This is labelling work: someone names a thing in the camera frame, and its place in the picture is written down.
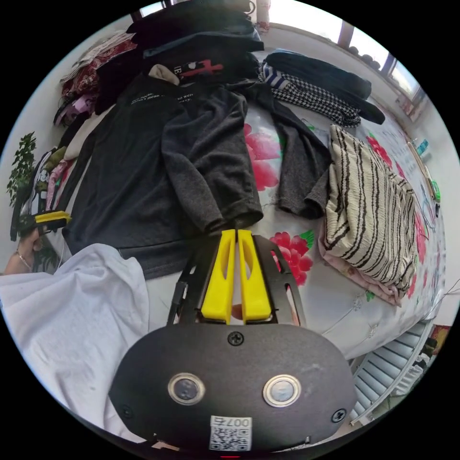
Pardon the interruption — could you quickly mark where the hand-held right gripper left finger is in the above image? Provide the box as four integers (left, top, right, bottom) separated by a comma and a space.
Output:
201, 230, 236, 324

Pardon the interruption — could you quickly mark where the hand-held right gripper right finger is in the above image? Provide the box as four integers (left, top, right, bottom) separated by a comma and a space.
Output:
237, 230, 271, 324

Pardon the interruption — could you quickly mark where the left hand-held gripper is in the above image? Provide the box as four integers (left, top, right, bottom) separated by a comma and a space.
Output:
17, 211, 73, 239

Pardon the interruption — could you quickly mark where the dark gray long sleeve shirt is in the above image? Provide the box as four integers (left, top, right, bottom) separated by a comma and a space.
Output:
63, 73, 333, 281

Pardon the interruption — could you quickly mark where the person's left forearm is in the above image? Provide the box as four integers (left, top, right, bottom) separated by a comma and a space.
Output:
2, 250, 34, 276

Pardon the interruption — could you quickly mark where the person's left hand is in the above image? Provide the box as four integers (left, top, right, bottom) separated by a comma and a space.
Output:
15, 230, 49, 258

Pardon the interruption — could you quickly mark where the pile of colourful clothes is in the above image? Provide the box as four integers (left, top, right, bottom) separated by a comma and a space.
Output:
10, 94, 96, 242

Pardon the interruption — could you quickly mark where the green plant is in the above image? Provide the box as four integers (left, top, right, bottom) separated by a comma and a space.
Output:
6, 131, 38, 207

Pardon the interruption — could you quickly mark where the bed with floral sheet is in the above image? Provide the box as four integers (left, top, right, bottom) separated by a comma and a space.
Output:
54, 46, 448, 360

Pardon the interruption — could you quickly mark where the person's body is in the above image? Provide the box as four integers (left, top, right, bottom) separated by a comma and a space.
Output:
0, 243, 150, 443

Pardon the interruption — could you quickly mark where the pile of clothes with stripes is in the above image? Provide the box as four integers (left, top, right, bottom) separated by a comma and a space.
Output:
318, 124, 420, 307

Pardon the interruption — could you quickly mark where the white radiator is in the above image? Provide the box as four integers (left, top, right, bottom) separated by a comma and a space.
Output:
347, 321, 434, 426

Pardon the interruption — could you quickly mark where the folded red floral quilt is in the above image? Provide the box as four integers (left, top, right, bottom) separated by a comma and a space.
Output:
60, 31, 138, 105

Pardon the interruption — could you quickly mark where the pile of clothes with houndstooth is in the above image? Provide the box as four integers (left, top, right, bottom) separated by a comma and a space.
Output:
258, 50, 386, 129

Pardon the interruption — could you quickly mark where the pile of black clothes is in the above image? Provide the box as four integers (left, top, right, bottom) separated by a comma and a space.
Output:
95, 0, 265, 116

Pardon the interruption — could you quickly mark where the window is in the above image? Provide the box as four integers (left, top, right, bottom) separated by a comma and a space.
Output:
267, 5, 426, 105

